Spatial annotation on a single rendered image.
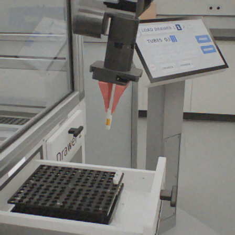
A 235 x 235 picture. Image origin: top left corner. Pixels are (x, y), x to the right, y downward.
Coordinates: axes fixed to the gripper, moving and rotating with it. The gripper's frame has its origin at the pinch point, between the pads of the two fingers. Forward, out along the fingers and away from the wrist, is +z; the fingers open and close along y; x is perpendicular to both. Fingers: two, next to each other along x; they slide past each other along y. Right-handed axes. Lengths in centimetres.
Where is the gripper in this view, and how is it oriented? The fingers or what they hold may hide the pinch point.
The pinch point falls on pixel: (110, 108)
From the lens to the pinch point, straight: 77.2
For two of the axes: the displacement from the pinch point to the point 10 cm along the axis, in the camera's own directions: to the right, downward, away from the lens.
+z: -1.6, 9.2, 3.6
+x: 2.1, -3.3, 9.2
